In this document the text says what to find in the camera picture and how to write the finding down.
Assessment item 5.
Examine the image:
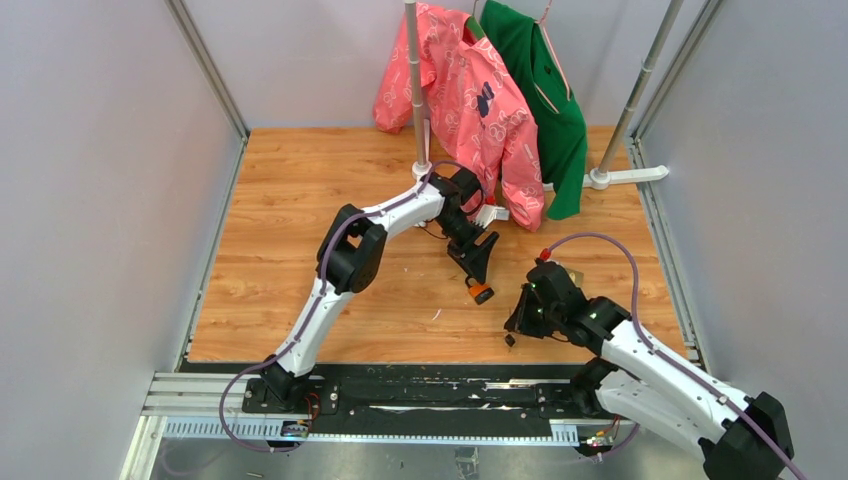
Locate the orange padlock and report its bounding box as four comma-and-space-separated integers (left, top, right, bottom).
465, 276, 495, 305

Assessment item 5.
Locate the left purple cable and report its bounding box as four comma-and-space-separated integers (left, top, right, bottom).
218, 160, 488, 455

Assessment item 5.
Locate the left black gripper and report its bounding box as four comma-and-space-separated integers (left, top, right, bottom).
437, 212, 500, 286

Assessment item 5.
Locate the green shirt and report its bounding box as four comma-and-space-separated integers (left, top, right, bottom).
480, 1, 588, 220

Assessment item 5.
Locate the pink patterned jacket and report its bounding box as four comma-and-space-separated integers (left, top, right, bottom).
414, 2, 545, 232

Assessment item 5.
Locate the brass padlock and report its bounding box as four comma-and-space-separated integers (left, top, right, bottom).
564, 267, 584, 288

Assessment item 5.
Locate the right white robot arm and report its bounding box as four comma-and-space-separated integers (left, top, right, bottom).
504, 259, 795, 479

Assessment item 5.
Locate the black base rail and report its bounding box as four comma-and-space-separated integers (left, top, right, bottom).
152, 361, 684, 458

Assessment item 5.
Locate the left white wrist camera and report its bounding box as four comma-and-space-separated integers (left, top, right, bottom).
474, 204, 510, 228

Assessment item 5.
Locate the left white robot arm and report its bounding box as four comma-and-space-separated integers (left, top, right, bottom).
259, 166, 499, 413

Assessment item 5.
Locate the white clothes rack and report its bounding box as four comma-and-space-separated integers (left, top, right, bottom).
404, 1, 683, 191

